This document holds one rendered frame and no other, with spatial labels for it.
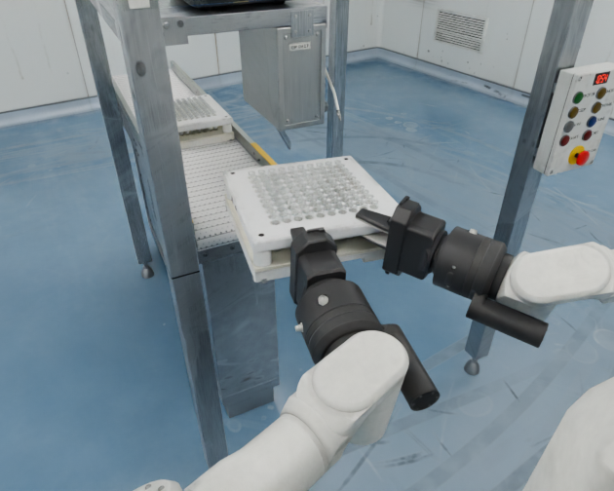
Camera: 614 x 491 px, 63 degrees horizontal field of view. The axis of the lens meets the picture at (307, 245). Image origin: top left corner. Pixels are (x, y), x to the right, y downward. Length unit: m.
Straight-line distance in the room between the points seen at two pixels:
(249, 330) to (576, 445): 1.27
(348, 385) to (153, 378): 1.53
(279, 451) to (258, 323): 1.06
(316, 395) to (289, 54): 0.70
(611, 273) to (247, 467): 0.47
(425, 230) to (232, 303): 0.83
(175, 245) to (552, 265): 0.67
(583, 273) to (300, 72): 0.63
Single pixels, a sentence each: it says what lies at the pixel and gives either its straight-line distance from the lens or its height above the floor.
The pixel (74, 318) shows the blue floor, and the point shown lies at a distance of 2.31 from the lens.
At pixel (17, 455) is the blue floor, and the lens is 1.93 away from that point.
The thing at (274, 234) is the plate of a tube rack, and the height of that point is 1.05.
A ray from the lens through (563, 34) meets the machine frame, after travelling 1.39.
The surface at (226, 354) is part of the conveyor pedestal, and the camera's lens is 1.54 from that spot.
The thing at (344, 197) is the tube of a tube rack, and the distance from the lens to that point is 0.79.
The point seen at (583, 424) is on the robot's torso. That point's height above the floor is 1.21.
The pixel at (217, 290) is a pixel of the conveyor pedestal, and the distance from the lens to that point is 1.37.
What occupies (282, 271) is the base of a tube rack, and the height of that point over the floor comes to 0.99.
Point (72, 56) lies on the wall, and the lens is 4.56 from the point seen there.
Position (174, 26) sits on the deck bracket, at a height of 1.26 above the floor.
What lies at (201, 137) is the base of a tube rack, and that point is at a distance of 1.53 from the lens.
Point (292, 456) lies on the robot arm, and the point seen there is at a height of 1.04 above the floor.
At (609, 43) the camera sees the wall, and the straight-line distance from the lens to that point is 4.41.
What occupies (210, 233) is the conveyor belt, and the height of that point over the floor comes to 0.83.
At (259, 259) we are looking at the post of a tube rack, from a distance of 0.71.
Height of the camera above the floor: 1.43
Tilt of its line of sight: 35 degrees down
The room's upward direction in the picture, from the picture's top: straight up
